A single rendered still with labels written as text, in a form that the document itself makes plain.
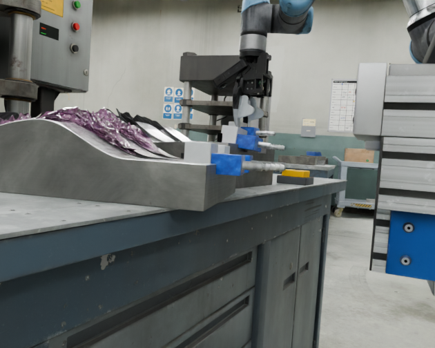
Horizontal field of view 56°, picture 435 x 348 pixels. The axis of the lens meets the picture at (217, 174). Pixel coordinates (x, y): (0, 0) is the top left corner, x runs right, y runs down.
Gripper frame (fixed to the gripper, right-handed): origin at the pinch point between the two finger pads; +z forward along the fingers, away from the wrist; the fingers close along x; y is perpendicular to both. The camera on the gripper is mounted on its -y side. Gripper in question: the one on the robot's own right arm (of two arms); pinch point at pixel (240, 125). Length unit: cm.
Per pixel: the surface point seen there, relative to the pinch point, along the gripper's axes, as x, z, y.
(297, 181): -1.5, 14.1, 18.1
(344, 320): 123, 95, 14
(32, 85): -24, -8, -57
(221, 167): -58, 10, 25
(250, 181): -23.6, 13.9, 14.4
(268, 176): -13.3, 12.9, 14.4
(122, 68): 531, -149, -515
